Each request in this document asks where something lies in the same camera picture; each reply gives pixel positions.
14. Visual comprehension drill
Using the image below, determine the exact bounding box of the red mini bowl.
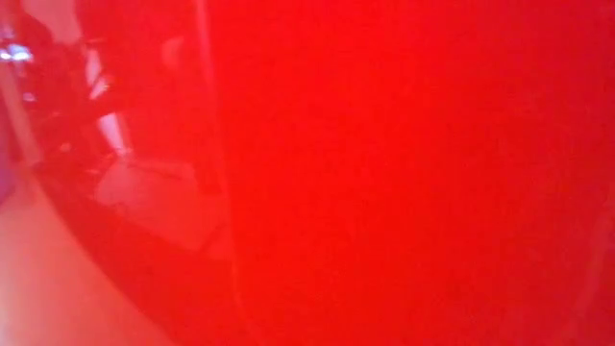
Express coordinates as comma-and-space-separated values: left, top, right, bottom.
0, 0, 615, 346

